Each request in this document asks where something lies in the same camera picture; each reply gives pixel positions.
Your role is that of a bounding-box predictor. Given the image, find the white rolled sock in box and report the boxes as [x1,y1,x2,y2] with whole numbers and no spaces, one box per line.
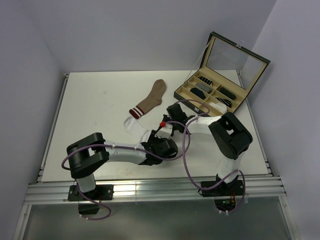
[209,102,228,115]

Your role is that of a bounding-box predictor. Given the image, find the grey rolled sock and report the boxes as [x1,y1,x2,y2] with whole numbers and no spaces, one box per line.
[195,82,211,93]

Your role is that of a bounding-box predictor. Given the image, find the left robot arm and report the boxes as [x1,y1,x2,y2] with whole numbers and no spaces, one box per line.
[66,132,178,200]

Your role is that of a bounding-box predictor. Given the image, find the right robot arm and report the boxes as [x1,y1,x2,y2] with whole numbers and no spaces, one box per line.
[166,103,253,195]

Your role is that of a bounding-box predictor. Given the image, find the black white striped rolled sock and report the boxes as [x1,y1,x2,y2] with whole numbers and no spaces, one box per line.
[198,76,213,86]

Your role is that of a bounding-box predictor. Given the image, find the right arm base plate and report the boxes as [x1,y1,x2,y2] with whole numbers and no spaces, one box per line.
[198,179,245,197]

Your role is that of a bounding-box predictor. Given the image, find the black compartment storage box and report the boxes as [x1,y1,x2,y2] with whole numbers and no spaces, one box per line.
[173,31,270,117]

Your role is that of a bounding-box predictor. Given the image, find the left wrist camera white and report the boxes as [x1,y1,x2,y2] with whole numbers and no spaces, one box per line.
[154,121,173,139]

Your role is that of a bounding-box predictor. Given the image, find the aluminium frame rail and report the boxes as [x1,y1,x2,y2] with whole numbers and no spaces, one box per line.
[23,176,286,205]

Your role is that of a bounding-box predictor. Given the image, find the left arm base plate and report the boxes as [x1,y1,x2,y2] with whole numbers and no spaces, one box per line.
[67,184,114,202]

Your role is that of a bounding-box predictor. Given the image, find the dark striped rolled sock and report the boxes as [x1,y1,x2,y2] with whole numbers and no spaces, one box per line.
[216,97,232,108]

